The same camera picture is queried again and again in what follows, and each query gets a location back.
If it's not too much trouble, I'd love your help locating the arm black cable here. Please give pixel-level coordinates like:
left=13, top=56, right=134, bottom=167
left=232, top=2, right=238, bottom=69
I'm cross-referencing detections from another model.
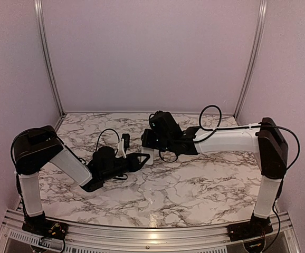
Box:
left=96, top=128, right=121, bottom=151
left=199, top=104, right=301, bottom=169

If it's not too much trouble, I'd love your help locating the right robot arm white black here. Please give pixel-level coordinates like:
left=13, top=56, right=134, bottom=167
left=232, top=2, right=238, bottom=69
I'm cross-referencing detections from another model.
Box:
left=141, top=111, right=288, bottom=236

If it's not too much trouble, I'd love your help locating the left aluminium frame post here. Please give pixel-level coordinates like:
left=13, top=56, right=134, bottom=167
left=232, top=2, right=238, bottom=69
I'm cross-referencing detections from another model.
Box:
left=34, top=0, right=65, bottom=118

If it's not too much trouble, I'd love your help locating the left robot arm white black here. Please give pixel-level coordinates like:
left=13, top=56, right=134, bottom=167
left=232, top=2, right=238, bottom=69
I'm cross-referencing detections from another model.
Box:
left=10, top=125, right=150, bottom=235

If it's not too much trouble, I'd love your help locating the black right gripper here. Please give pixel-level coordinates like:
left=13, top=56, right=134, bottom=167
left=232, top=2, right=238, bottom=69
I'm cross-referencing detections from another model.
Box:
left=141, top=128, right=173, bottom=152

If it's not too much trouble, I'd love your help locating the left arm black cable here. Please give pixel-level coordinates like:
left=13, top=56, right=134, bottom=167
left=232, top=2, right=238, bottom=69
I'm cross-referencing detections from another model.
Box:
left=96, top=128, right=121, bottom=151

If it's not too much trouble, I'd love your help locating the right aluminium frame post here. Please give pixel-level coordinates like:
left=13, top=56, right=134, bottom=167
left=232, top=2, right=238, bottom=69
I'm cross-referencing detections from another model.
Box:
left=233, top=0, right=268, bottom=121

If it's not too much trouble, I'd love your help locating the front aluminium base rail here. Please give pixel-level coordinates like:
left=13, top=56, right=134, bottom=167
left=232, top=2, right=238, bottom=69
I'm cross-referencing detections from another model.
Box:
left=0, top=208, right=303, bottom=253

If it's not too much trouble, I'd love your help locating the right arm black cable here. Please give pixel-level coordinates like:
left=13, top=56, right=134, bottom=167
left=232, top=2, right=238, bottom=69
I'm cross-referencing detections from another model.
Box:
left=199, top=104, right=301, bottom=169

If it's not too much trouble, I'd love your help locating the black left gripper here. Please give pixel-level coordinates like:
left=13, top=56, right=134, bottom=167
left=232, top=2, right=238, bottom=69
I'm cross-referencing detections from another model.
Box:
left=101, top=152, right=150, bottom=181

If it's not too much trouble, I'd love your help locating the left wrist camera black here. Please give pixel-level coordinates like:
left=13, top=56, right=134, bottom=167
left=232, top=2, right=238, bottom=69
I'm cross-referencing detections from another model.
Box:
left=118, top=133, right=130, bottom=159

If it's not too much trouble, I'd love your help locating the white remote control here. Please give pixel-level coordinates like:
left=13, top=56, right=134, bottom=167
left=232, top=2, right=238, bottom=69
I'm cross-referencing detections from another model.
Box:
left=140, top=147, right=157, bottom=166

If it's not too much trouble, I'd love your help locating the aluminium frame post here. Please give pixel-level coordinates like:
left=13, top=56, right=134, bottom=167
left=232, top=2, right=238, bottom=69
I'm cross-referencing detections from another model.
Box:
left=34, top=0, right=65, bottom=118
left=233, top=0, right=268, bottom=121

